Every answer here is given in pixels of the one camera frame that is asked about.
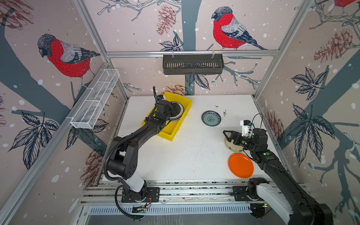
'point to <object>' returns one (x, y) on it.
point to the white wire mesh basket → (102, 87)
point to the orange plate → (241, 165)
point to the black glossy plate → (178, 111)
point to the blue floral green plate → (211, 118)
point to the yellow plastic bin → (169, 131)
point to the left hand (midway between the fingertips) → (176, 103)
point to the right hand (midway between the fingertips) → (228, 131)
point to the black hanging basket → (193, 64)
